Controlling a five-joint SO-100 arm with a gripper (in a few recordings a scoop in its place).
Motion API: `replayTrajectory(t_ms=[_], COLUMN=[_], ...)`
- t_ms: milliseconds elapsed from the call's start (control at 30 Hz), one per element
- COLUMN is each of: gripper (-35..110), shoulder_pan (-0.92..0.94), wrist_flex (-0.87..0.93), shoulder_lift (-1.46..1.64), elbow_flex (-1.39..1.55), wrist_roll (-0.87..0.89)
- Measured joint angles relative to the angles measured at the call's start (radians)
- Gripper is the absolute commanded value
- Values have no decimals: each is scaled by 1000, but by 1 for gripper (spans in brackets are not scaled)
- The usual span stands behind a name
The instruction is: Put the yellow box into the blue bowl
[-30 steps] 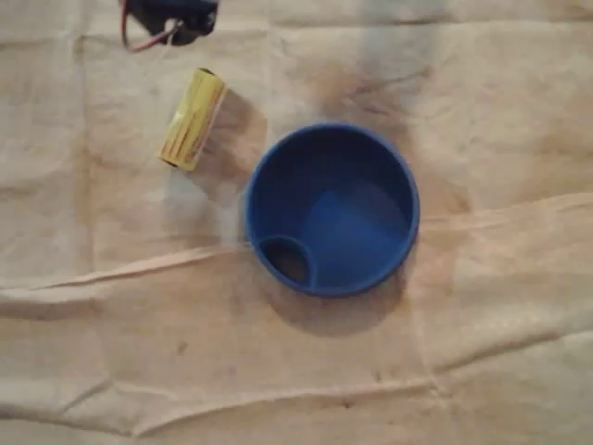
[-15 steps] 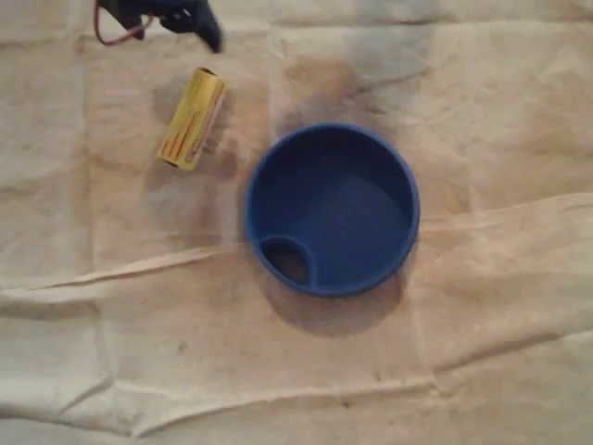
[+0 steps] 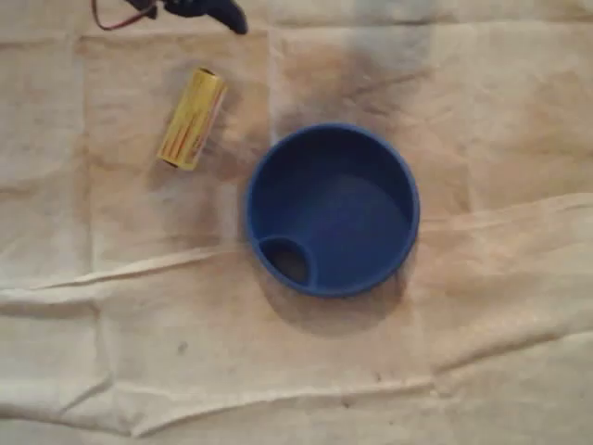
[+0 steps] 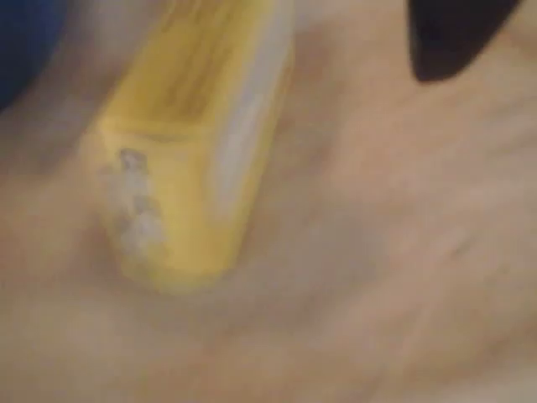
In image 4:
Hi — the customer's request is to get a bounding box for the yellow cardboard box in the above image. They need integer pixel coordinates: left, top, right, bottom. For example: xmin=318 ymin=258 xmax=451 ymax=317
xmin=79 ymin=0 xmax=297 ymax=296

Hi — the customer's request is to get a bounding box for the dark blue object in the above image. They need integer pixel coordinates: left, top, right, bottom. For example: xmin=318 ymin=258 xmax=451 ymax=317
xmin=0 ymin=0 xmax=86 ymax=111

